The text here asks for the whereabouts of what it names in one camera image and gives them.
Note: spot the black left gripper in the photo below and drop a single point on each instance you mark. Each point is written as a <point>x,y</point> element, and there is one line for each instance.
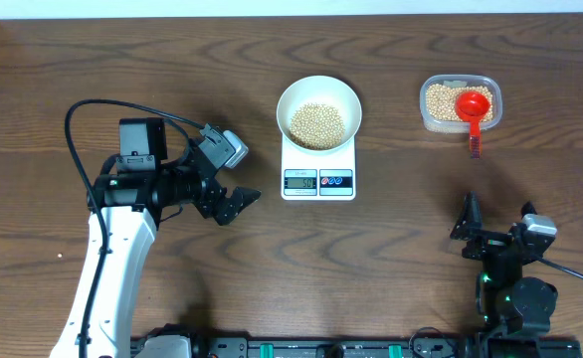
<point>208,206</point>

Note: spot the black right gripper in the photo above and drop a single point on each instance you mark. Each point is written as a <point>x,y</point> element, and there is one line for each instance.
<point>466,228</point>

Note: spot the red plastic measuring scoop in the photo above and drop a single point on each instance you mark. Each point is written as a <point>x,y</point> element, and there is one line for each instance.
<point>471,107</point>

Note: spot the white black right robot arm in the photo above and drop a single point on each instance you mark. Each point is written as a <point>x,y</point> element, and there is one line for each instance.
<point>516,308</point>

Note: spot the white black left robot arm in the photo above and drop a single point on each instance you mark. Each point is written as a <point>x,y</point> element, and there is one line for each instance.
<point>126,203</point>

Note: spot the white digital kitchen scale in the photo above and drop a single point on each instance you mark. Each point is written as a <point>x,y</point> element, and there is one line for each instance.
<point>309,175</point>

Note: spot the soybeans in bowl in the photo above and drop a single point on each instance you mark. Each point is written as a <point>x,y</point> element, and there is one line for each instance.
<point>317,126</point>

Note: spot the cream round bowl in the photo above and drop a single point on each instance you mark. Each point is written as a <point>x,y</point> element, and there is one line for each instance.
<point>320,89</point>

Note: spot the clear container of soybeans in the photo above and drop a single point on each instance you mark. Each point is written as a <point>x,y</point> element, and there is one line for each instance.
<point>438,97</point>

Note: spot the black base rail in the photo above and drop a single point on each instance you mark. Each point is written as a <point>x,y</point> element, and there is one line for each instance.
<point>176,341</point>

